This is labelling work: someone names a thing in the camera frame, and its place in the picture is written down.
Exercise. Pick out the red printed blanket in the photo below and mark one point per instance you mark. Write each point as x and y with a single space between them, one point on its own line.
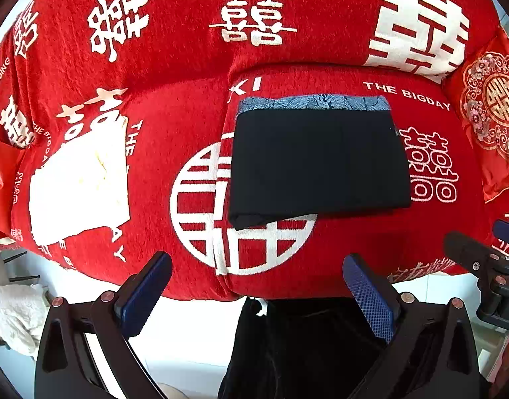
175 70

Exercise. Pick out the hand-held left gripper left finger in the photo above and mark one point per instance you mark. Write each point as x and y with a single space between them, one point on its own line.
144 299

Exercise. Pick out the person's black clothing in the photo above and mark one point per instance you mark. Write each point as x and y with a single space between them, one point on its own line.
304 349

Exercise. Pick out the red embroidered pillow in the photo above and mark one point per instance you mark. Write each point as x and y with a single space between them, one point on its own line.
493 99

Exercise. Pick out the white fluffy towel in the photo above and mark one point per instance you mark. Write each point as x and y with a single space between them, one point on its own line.
15 316

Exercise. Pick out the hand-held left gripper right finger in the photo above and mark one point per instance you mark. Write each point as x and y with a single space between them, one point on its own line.
371 299

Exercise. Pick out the folded pale yellow cloth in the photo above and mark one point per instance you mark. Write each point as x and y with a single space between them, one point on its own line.
77 191

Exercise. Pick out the red satin cloth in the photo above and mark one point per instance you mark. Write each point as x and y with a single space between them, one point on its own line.
3 183

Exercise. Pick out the black pants with grey waistband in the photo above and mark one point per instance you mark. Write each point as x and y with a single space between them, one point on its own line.
317 162

